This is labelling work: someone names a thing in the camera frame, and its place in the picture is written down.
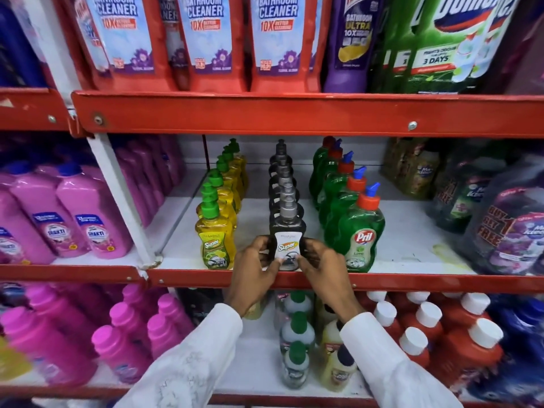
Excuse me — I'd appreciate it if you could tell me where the red bathroom cleaner bottle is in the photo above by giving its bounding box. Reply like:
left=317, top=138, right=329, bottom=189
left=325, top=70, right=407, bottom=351
left=248, top=0, right=326, bottom=94
left=70, top=0, right=177, bottom=92
left=175, top=0, right=248, bottom=94
left=156, top=0, right=190, bottom=90

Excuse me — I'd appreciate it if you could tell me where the group of light pink bottles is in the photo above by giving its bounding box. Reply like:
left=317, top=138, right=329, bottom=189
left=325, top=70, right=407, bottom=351
left=0, top=135, right=186, bottom=266

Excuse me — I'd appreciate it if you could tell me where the person's right forearm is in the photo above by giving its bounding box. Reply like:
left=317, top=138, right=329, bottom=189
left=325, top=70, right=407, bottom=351
left=339, top=312, right=465, bottom=408

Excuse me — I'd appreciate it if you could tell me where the purple liquid jug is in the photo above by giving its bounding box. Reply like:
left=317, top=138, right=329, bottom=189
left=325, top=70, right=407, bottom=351
left=460, top=154, right=544, bottom=277

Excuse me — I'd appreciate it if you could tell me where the brown green refill pouch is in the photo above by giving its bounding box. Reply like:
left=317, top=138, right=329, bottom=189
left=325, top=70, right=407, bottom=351
left=381, top=138, right=441, bottom=201

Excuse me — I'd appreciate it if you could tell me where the green toilet cleaner bottle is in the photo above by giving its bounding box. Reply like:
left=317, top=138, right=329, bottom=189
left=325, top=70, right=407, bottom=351
left=371, top=0, right=415, bottom=94
left=401, top=0, right=524, bottom=95

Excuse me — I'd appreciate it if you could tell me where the row of black bottles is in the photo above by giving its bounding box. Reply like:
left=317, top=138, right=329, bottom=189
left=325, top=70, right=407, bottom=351
left=268, top=139, right=305, bottom=217

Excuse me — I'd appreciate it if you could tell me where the yellow cleaner bottle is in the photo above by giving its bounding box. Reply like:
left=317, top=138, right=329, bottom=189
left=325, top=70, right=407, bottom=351
left=0, top=337, right=32, bottom=382

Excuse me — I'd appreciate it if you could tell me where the green dish soap bottle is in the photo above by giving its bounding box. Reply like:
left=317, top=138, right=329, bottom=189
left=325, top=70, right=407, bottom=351
left=336, top=182, right=386, bottom=273
left=319, top=151, right=355, bottom=228
left=312, top=139, right=344, bottom=209
left=325, top=166, right=367, bottom=248
left=309, top=136, right=336, bottom=200

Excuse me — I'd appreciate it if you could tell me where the pale yellow dark-capped bottle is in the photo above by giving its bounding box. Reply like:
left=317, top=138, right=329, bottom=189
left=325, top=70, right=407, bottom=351
left=314, top=296, right=337, bottom=330
left=319, top=319, right=346, bottom=357
left=320, top=345, right=358, bottom=393

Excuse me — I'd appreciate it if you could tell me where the group of magenta capped bottles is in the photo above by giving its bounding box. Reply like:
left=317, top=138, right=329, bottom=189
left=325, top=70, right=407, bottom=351
left=0, top=282, right=196, bottom=387

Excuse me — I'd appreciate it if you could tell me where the person's left forearm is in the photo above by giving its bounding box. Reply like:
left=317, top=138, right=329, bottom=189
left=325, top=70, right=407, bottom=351
left=114, top=303, right=244, bottom=408

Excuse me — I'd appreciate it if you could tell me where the purple bathroom cleaner bottle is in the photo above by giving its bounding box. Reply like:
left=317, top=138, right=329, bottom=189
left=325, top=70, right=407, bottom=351
left=322, top=0, right=385, bottom=94

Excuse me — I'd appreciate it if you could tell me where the row of yellow dish soap bottles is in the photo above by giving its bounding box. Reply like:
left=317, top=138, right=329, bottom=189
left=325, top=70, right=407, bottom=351
left=195, top=138, right=250, bottom=270

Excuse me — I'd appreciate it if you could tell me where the person's left hand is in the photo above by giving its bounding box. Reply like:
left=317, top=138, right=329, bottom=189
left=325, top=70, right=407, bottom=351
left=224, top=235, right=282, bottom=318

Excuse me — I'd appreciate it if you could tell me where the white metal shelf upright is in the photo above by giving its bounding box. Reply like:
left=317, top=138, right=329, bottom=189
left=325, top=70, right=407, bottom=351
left=20, top=0, right=163, bottom=269

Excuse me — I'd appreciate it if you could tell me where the black dish soap pump bottle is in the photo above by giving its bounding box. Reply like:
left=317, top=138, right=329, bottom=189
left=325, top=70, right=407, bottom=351
left=269, top=195, right=307, bottom=271

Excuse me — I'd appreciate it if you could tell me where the red metal shelf rail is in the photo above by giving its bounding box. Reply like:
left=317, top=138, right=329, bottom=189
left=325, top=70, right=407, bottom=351
left=0, top=264, right=148, bottom=286
left=71, top=91, right=544, bottom=139
left=0, top=88, right=80, bottom=137
left=146, top=268, right=544, bottom=294
left=0, top=384, right=380, bottom=408

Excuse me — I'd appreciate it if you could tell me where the dark blue cleaner bottle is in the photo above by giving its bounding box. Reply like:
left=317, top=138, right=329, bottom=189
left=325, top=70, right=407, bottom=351
left=0, top=0, right=48, bottom=88

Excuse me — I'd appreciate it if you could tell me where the clear bottle with green cap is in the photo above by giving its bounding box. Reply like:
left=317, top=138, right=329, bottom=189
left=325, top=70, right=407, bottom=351
left=281, top=341, right=310, bottom=390
left=276, top=290, right=315, bottom=319
left=279, top=312, right=316, bottom=354

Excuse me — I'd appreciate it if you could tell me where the dark maroon cleaner bottle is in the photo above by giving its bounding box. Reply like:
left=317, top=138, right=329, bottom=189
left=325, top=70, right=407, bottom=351
left=482, top=0, right=544, bottom=96

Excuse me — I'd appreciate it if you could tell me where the group of red white-capped bottles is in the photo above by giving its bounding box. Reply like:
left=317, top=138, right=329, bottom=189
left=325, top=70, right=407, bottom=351
left=356, top=291, right=505, bottom=389

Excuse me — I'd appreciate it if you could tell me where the person's right hand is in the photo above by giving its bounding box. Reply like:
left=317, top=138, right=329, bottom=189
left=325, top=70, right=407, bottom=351
left=296, top=238, right=366, bottom=324

